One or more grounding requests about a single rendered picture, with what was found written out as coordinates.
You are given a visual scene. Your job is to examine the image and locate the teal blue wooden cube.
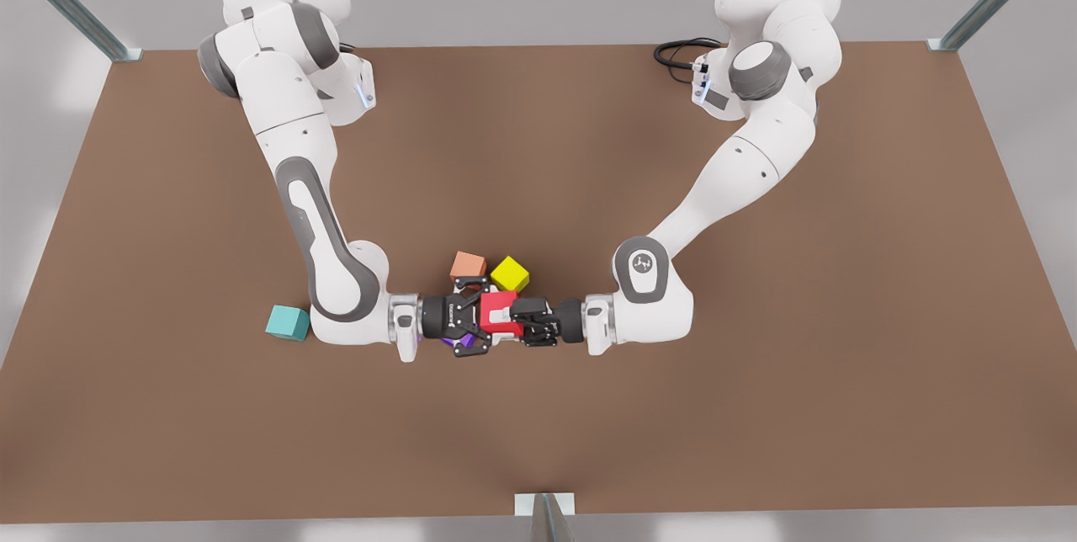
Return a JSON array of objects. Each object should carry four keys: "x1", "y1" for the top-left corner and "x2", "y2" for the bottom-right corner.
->
[{"x1": 265, "y1": 305, "x2": 311, "y2": 343}]

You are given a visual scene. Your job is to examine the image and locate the red wooden cube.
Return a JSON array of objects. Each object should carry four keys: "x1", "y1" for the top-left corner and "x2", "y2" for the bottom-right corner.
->
[{"x1": 479, "y1": 290, "x2": 525, "y2": 337}]

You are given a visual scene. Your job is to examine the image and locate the yellow wooden cube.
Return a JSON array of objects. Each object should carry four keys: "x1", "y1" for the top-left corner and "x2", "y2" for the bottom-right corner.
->
[{"x1": 490, "y1": 255, "x2": 531, "y2": 294}]

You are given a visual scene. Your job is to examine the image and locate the orange wooden cube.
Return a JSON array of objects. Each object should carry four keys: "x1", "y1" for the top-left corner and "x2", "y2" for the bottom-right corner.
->
[{"x1": 448, "y1": 252, "x2": 489, "y2": 283}]

